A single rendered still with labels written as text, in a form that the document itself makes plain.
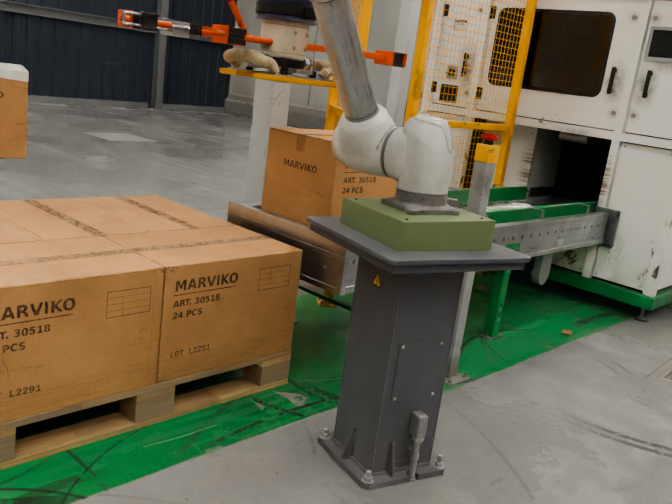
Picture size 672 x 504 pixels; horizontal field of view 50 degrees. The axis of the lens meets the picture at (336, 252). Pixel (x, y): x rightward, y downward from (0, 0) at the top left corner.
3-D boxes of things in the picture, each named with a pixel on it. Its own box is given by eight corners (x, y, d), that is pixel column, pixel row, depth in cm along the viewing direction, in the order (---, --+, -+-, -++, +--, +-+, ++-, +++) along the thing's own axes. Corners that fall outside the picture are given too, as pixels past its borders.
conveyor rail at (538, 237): (595, 241, 436) (602, 211, 432) (603, 243, 433) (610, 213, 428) (335, 289, 270) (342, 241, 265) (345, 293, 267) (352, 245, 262)
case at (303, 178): (355, 215, 342) (367, 131, 333) (421, 235, 316) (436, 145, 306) (259, 222, 300) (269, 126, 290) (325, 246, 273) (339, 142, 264)
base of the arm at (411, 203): (472, 215, 213) (475, 197, 211) (409, 215, 203) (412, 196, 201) (438, 202, 228) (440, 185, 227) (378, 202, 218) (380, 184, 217)
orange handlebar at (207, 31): (327, 56, 281) (328, 47, 280) (386, 63, 261) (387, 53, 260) (113, 23, 213) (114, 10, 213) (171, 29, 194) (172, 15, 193)
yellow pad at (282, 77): (320, 85, 271) (322, 72, 270) (339, 88, 265) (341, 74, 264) (252, 78, 247) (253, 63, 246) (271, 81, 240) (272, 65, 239)
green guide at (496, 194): (511, 196, 473) (513, 182, 471) (525, 199, 466) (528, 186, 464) (348, 207, 358) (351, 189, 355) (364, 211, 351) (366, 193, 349)
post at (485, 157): (444, 371, 312) (485, 143, 287) (457, 377, 307) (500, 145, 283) (435, 374, 307) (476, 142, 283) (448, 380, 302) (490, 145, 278)
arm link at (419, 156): (432, 197, 202) (443, 119, 197) (378, 185, 212) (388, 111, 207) (458, 193, 215) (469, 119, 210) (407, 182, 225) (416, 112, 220)
